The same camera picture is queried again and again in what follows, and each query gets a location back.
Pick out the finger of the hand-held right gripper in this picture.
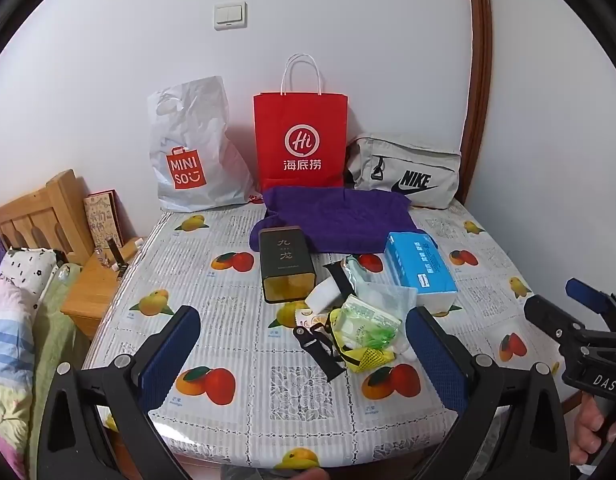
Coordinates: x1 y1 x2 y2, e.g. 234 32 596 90
524 294 601 356
564 278 616 333

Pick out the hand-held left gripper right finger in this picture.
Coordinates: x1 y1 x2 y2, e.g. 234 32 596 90
405 306 571 480

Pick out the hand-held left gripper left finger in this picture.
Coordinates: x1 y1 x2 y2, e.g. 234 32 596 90
36 305 201 480

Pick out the yellow pouch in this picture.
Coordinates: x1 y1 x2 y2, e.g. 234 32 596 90
329 310 396 373

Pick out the clear pouch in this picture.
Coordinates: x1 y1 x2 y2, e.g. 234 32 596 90
344 255 419 321

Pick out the green wipe packet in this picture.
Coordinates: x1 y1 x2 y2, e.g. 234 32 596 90
333 295 403 348

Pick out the black strap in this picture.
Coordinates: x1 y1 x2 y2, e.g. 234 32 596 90
294 322 346 383
324 261 356 306

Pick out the fruit printed white packet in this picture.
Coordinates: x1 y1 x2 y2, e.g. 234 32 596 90
293 307 333 330

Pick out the purple towel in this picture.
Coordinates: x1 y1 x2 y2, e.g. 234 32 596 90
249 186 415 256

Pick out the person's right hand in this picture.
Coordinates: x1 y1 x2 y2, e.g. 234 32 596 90
573 392 616 466

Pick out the blue tissue pack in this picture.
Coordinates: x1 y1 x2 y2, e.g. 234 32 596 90
384 231 459 311

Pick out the wooden nightstand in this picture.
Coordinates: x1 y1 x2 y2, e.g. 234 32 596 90
60 237 148 341

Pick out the fruit printed tablecloth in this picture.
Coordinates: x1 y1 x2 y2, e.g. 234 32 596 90
82 200 579 471

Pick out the small black item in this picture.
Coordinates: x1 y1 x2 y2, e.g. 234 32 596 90
106 238 127 272

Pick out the green blanket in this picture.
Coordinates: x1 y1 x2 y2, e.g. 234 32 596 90
28 262 93 461

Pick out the dark green tin box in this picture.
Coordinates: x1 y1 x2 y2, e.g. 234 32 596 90
258 226 317 304

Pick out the patterned notebook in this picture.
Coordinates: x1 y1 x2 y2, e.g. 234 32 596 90
84 189 123 256

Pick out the pastel quilt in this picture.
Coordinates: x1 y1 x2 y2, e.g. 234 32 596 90
0 280 43 480

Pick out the floral pillow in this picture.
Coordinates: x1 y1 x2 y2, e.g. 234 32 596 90
0 249 58 311

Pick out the grey waist bag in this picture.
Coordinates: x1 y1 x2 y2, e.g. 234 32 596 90
345 132 463 210

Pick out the wooden headboard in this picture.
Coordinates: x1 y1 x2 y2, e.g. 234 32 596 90
0 169 96 266

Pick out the white plastic shopping bag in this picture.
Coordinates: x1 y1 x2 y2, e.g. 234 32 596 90
146 76 256 213

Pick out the red paper carrier bag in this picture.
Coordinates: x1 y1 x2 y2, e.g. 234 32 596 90
253 53 349 196

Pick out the brown wooden door frame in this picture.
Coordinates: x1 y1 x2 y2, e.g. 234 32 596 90
463 0 494 206

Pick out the white wall light switch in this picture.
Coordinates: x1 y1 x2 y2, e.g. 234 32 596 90
214 2 249 30

